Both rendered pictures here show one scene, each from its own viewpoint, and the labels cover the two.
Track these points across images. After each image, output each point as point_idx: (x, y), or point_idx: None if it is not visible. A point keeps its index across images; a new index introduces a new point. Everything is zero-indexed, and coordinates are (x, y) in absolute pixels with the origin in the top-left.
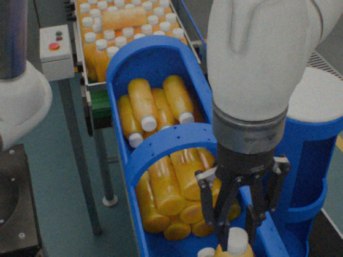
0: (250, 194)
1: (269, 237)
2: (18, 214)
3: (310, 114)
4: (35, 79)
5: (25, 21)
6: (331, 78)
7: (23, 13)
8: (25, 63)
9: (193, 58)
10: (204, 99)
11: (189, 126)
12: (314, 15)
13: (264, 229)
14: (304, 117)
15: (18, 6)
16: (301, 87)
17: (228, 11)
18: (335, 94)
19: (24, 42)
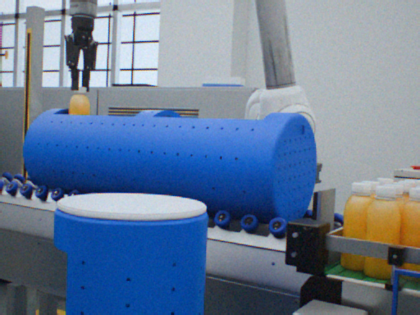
0: (93, 118)
1: (69, 117)
2: None
3: (105, 194)
4: (267, 95)
5: (263, 45)
6: (111, 210)
7: (261, 38)
8: (269, 80)
9: (250, 131)
10: (181, 118)
11: (162, 110)
12: None
13: (74, 117)
14: (110, 194)
15: (258, 31)
16: (143, 203)
17: None
18: (88, 203)
19: (265, 61)
